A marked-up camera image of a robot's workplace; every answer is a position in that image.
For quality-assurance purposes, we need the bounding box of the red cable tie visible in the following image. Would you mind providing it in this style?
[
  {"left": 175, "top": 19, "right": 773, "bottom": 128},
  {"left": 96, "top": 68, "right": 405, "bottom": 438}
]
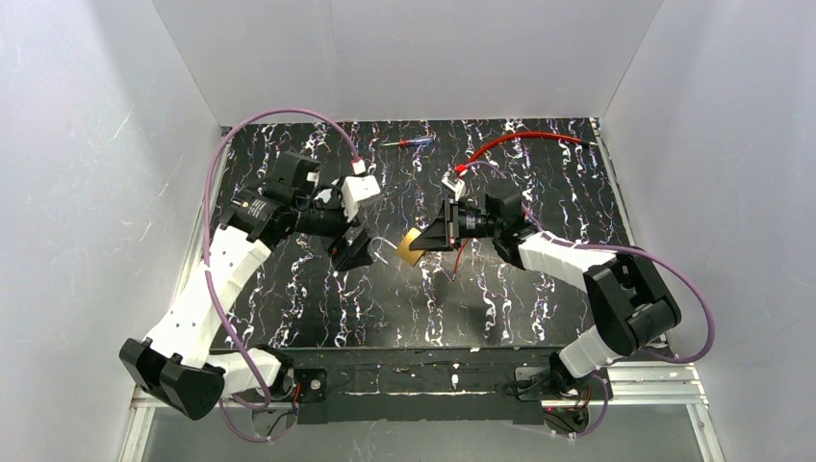
[{"left": 450, "top": 238, "right": 472, "bottom": 281}]

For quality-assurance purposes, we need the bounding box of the brass padlock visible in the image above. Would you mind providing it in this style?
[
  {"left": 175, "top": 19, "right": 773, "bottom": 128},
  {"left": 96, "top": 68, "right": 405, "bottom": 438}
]
[{"left": 371, "top": 227, "right": 426, "bottom": 267}]

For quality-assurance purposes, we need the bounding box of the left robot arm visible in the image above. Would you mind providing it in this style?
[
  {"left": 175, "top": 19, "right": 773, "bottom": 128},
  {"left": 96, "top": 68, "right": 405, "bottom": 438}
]
[{"left": 119, "top": 152, "right": 380, "bottom": 421}]

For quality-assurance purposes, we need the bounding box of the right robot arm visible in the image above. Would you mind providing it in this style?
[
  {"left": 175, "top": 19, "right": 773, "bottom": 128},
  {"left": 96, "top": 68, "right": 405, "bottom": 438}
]
[{"left": 408, "top": 191, "right": 681, "bottom": 397}]

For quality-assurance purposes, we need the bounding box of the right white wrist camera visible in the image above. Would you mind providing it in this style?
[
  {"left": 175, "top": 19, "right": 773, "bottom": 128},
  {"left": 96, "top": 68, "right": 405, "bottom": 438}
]
[{"left": 442, "top": 165, "right": 467, "bottom": 201}]

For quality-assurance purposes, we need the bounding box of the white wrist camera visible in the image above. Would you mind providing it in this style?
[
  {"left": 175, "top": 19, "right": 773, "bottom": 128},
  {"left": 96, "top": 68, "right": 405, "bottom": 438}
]
[
  {"left": 341, "top": 159, "right": 381, "bottom": 223},
  {"left": 442, "top": 165, "right": 467, "bottom": 201}
]

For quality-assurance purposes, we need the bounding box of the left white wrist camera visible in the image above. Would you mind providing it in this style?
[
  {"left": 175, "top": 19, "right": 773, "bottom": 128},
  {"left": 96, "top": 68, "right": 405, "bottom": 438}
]
[{"left": 341, "top": 159, "right": 381, "bottom": 223}]

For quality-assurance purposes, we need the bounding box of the red tethered cable with key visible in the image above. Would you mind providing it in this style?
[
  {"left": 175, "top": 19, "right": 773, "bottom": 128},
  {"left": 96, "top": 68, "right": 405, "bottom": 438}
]
[{"left": 453, "top": 131, "right": 599, "bottom": 174}]

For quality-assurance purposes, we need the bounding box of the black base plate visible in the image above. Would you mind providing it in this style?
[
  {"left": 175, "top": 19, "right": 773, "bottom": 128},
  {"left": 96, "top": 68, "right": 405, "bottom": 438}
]
[{"left": 232, "top": 347, "right": 613, "bottom": 427}]

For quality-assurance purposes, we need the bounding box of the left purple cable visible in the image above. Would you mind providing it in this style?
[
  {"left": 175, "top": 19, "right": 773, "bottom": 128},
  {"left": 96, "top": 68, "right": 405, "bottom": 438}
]
[{"left": 201, "top": 107, "right": 362, "bottom": 444}]

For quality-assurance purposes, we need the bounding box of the purple cable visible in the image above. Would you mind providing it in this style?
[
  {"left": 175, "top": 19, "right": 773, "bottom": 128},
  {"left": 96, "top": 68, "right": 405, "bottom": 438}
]
[
  {"left": 462, "top": 159, "right": 717, "bottom": 439},
  {"left": 201, "top": 107, "right": 362, "bottom": 444}
]

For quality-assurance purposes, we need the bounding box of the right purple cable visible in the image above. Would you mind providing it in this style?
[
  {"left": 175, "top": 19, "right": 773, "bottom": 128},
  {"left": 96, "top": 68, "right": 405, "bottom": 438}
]
[{"left": 462, "top": 159, "right": 717, "bottom": 439}]

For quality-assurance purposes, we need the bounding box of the aluminium frame rail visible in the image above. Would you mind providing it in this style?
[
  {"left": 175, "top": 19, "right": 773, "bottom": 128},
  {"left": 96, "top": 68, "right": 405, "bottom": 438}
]
[{"left": 118, "top": 361, "right": 725, "bottom": 461}]

